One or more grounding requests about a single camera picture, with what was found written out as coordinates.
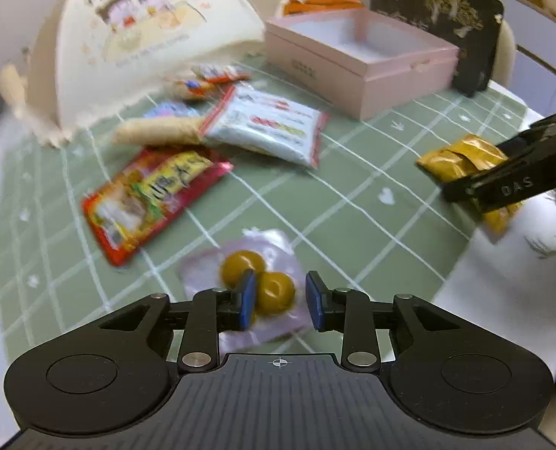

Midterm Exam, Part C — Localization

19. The vacuum pack of three chestnuts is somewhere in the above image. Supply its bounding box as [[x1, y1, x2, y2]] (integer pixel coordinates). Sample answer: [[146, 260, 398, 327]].
[[177, 228, 312, 354]]

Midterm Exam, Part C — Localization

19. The yellow snack packet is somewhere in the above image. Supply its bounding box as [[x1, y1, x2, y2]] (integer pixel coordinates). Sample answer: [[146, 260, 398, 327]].
[[416, 134, 523, 238]]

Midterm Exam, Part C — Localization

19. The red foil snack packet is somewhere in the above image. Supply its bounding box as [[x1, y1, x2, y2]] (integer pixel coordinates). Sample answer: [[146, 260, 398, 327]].
[[82, 145, 233, 267]]

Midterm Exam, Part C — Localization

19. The black patterned gift box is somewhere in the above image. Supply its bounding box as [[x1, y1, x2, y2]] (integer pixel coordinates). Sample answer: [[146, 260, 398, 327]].
[[370, 0, 504, 96]]

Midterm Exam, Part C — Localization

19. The white red-edged snack packet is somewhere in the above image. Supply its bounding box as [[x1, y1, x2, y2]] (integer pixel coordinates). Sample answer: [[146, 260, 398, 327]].
[[199, 84, 328, 168]]

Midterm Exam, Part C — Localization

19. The beige wafer roll packet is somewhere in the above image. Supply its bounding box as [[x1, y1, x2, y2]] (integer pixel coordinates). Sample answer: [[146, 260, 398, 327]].
[[112, 116, 204, 146]]

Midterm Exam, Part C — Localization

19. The blue cartoon snack packet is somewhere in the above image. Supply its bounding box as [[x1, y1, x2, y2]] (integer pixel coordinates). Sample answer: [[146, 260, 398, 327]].
[[144, 100, 201, 118]]

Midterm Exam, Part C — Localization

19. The orange white small snack packet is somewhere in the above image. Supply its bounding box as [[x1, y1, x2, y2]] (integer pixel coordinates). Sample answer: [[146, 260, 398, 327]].
[[165, 63, 250, 102]]

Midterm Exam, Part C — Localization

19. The pink cardboard box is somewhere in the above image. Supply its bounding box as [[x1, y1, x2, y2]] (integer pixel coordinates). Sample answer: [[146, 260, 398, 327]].
[[265, 8, 459, 121]]

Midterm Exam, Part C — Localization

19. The cream mesh food cover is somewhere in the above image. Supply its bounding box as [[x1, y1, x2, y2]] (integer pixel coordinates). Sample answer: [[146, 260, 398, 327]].
[[0, 0, 268, 144]]

